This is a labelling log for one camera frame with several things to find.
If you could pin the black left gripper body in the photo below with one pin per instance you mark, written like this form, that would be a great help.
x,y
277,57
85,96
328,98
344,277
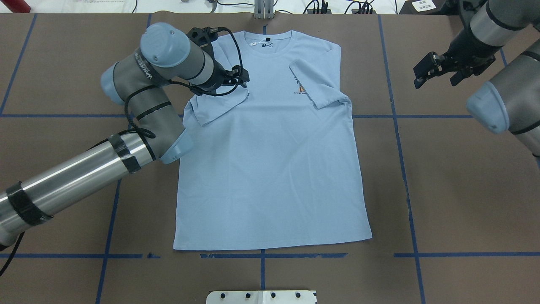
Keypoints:
x,y
220,74

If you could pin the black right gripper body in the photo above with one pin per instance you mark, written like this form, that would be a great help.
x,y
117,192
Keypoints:
x,y
465,50

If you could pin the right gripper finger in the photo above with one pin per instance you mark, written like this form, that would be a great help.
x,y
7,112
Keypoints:
x,y
458,77
430,66

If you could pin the light blue t-shirt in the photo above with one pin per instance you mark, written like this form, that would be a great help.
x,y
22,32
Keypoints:
x,y
274,164

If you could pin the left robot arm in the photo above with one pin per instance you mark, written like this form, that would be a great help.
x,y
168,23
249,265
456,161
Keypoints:
x,y
137,83

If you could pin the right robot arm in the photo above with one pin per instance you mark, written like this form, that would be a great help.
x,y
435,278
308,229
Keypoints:
x,y
509,101

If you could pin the red cylinder bottle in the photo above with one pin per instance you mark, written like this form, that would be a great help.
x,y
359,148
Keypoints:
x,y
17,6

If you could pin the aluminium frame post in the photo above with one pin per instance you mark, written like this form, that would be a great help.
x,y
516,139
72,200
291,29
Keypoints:
x,y
264,9

